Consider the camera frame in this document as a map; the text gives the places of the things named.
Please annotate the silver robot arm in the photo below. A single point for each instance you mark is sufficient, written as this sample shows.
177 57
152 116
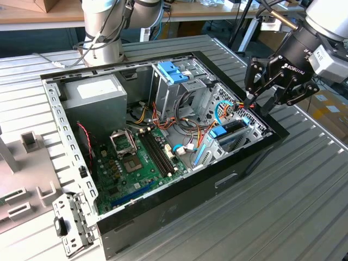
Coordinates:
108 54

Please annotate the grey parts rack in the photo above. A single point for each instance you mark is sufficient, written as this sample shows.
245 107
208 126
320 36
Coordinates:
30 174

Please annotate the black slot latch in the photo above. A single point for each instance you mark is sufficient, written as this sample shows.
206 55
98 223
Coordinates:
61 227

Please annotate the black PC case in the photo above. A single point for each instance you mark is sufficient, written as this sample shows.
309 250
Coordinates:
190 206

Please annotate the green RAM stick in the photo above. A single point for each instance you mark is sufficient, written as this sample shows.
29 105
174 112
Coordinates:
6 200

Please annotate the wooden desk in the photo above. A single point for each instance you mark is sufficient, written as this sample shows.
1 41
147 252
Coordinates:
40 16
217 12

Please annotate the black RAM slot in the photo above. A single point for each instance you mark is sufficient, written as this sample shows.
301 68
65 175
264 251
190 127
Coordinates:
158 152
151 152
154 152
161 152

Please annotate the grey drive cage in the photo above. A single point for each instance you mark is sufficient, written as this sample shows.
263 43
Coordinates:
168 98

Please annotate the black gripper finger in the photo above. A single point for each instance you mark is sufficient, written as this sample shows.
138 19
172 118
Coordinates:
258 73
299 91

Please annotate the blue expansion slot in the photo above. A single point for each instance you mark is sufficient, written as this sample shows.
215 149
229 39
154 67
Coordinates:
130 194

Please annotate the blue drive latch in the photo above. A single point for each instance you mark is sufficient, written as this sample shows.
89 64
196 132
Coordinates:
170 72

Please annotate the large taped cardboard box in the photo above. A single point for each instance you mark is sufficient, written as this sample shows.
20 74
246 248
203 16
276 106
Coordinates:
326 119

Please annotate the green motherboard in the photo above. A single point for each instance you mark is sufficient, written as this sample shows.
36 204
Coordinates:
125 180

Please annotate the brown cardboard sheet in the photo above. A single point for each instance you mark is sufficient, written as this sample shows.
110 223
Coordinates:
267 38

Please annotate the white board connector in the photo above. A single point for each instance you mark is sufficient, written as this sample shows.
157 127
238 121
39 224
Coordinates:
168 150

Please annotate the CPU socket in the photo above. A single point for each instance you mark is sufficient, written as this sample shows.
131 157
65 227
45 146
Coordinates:
131 164

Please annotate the metal disk bay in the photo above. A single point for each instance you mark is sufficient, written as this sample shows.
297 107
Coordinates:
213 157

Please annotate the grey power supply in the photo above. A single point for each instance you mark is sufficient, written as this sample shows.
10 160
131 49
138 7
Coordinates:
95 114

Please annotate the brown cardboard box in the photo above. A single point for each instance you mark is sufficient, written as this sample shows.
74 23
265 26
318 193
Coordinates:
43 4

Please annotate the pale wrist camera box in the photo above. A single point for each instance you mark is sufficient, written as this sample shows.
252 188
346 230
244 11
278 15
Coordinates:
329 65

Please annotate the hard disk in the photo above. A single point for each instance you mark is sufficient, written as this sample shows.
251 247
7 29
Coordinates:
218 132

